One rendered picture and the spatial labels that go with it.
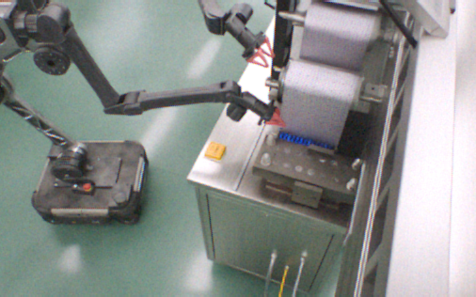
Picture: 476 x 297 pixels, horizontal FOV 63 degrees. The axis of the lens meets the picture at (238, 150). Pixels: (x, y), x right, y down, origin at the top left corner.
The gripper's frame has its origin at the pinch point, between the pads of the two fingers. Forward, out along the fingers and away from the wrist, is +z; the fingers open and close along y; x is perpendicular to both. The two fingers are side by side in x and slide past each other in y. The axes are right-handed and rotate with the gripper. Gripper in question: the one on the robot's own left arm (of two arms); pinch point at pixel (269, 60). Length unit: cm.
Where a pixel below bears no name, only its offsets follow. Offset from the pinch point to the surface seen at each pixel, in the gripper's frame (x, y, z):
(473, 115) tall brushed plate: 51, 20, 38
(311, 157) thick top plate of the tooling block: -5.8, 15.9, 35.1
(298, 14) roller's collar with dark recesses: 7.7, -21.5, -0.9
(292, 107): -1.7, 7.9, 16.8
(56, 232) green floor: -173, 47, -5
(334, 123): 6.6, 7.9, 30.7
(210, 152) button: -39.3, 20.0, 10.6
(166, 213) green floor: -136, 11, 39
